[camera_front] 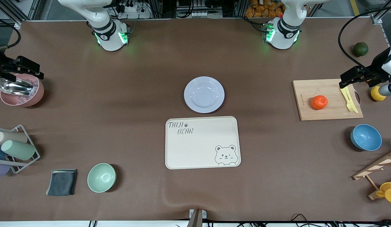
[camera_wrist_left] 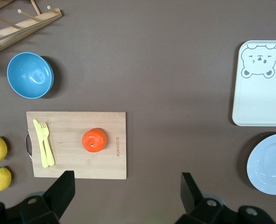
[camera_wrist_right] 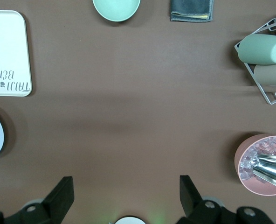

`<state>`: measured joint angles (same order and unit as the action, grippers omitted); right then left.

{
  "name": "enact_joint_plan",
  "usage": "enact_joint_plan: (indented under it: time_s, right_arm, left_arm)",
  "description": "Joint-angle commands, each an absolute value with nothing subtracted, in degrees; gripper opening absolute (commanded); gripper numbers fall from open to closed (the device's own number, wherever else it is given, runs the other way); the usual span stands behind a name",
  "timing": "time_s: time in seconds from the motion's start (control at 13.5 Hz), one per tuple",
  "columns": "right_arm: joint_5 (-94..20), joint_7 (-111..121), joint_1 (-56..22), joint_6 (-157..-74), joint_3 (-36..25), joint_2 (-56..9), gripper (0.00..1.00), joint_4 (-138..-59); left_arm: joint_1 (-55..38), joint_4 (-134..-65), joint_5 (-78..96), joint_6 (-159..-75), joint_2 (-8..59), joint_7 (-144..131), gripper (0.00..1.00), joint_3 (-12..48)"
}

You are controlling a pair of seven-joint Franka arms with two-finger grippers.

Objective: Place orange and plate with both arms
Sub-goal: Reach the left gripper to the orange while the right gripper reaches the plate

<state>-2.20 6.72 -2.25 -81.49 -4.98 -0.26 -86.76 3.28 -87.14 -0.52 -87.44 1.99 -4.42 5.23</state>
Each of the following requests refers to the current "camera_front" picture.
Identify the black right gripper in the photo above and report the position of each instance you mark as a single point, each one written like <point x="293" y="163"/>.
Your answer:
<point x="0" y="62"/>

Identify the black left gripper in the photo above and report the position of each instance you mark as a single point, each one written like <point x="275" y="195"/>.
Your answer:
<point x="370" y="71"/>

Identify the orange fruit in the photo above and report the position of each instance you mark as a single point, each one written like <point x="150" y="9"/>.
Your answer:
<point x="319" y="102"/>

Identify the lavender round plate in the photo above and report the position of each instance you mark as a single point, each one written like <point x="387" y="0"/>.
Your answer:
<point x="204" y="94"/>

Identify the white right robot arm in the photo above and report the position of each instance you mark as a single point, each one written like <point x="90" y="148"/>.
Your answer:
<point x="104" y="25"/>

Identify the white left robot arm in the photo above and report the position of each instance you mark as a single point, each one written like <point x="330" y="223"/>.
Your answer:
<point x="285" y="31"/>

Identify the yellow plastic fork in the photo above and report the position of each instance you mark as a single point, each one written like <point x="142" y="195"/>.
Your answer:
<point x="349" y="101"/>

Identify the pink bowl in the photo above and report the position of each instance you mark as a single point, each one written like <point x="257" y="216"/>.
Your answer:
<point x="36" y="96"/>

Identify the shiny metal scoop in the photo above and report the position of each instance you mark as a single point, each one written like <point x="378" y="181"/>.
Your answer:
<point x="12" y="88"/>

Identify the dark green lime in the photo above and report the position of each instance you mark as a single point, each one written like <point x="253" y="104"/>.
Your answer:
<point x="360" y="49"/>

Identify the yellow lemon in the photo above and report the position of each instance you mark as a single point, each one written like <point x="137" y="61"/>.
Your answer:
<point x="376" y="95"/>

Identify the bamboo cutting board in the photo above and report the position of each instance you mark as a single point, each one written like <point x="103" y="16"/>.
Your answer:
<point x="328" y="113"/>

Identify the blue bowl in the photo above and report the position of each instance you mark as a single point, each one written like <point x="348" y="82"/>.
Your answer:
<point x="366" y="137"/>

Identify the beige cup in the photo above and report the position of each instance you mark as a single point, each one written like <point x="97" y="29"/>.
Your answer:
<point x="12" y="137"/>

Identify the mint green cup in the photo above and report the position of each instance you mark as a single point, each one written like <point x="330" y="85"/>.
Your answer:
<point x="19" y="150"/>

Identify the wooden drying rack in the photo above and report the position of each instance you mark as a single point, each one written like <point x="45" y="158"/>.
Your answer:
<point x="376" y="165"/>

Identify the purple cup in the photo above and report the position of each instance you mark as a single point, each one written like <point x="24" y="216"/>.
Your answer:
<point x="0" y="170"/>

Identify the bag of orange buns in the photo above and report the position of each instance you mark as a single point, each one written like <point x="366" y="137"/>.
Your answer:
<point x="265" y="9"/>

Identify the folded grey cloth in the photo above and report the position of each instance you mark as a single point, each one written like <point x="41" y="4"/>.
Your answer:
<point x="61" y="183"/>

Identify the white power strip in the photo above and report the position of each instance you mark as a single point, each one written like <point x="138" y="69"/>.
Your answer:
<point x="135" y="9"/>

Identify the yellow cup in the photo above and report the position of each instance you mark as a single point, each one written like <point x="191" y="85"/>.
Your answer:
<point x="390" y="192"/>

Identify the mint green bowl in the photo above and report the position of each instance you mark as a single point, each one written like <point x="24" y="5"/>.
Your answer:
<point x="101" y="177"/>

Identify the cream bear print tray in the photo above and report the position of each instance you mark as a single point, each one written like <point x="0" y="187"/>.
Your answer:
<point x="198" y="145"/>

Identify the metal table edge bracket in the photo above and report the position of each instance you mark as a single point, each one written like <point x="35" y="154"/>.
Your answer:
<point x="197" y="217"/>

